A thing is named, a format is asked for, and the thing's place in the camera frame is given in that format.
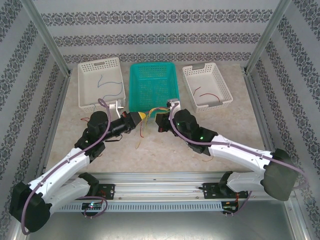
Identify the white perforated basket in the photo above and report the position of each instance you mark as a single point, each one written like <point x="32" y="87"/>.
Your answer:
<point x="110" y="72"/>

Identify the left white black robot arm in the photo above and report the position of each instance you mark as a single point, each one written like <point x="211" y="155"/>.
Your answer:
<point x="63" y="172"/>

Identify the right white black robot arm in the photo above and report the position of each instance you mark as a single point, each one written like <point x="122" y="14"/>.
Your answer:
<point x="280" y="175"/>

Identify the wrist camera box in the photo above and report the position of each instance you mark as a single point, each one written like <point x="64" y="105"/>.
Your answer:
<point x="119" y="103"/>
<point x="173" y="103"/>

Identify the aluminium frame post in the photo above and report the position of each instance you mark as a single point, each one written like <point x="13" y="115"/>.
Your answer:
<point x="50" y="40"/>
<point x="265" y="40"/>

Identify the small circuit board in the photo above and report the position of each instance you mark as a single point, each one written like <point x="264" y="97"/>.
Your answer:
<point x="230" y="206"/>
<point x="92" y="205"/>

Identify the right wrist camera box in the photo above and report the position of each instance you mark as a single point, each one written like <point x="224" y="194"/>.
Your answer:
<point x="173" y="103"/>

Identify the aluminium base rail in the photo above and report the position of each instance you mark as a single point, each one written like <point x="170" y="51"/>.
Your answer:
<point x="155" y="186"/>

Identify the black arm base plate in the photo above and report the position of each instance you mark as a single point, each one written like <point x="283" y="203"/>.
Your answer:
<point x="211" y="191"/>
<point x="107" y="192"/>

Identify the teal plastic basket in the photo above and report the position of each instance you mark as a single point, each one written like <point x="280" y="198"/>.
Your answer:
<point x="152" y="85"/>

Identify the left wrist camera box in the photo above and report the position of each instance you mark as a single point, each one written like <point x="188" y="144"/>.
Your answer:
<point x="119" y="103"/>

